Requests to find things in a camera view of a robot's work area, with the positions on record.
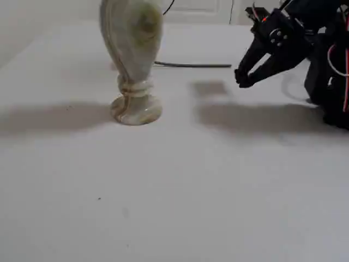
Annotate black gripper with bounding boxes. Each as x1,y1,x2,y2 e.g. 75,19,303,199
234,5,315,89

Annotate red rose with long stem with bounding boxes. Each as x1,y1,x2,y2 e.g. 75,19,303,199
154,62,232,68

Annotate green onyx marble vase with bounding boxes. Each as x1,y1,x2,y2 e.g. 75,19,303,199
99,0,164,126

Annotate thin white cable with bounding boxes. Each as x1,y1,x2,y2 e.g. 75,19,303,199
282,72,311,103

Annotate red white servo wires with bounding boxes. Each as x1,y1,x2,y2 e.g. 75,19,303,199
327,5,349,114

